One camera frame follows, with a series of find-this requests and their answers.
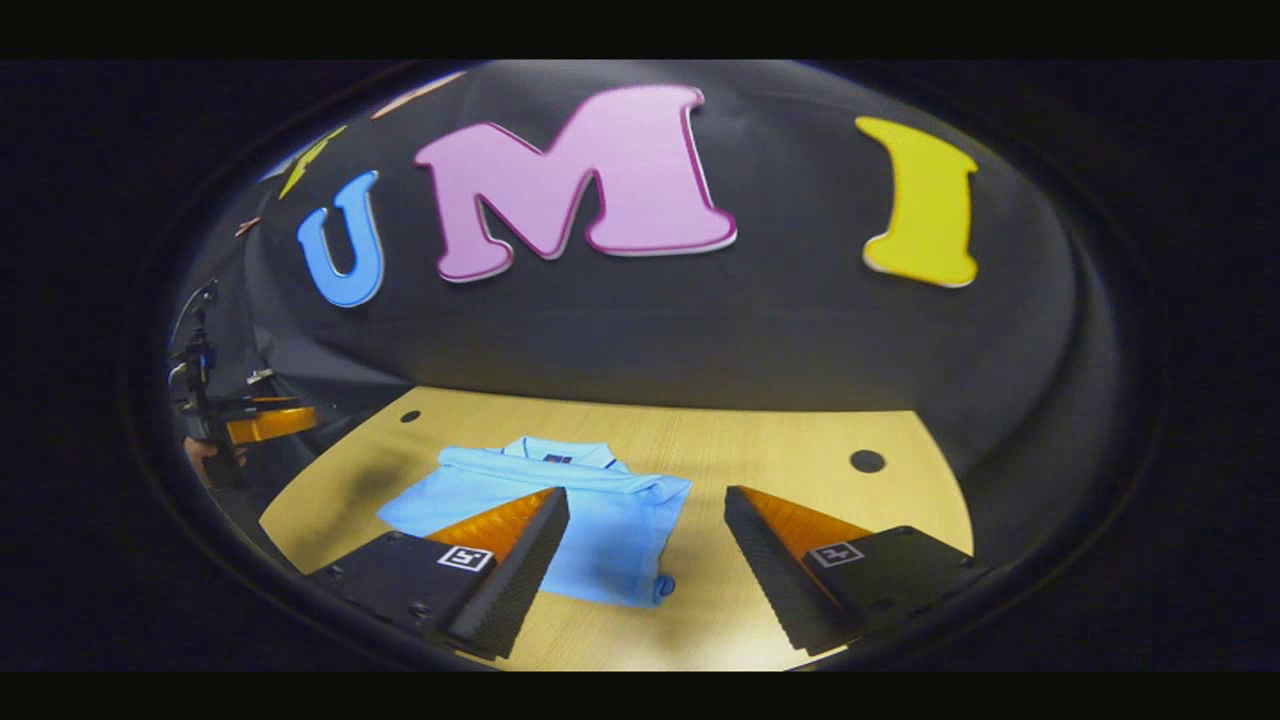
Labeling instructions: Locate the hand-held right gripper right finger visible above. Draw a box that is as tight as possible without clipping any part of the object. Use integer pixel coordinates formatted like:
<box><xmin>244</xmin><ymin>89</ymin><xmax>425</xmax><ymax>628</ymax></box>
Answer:
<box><xmin>724</xmin><ymin>485</ymin><xmax>994</xmax><ymax>659</ymax></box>

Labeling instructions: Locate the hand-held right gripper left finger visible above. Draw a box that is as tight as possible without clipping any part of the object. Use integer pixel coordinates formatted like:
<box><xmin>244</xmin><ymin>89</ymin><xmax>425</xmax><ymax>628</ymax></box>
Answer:
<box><xmin>305</xmin><ymin>486</ymin><xmax>571</xmax><ymax>662</ymax></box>

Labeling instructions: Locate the light blue T-shirt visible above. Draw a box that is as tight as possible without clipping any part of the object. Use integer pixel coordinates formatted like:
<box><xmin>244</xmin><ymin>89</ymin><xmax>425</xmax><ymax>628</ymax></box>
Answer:
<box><xmin>376</xmin><ymin>436</ymin><xmax>693</xmax><ymax>609</ymax></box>

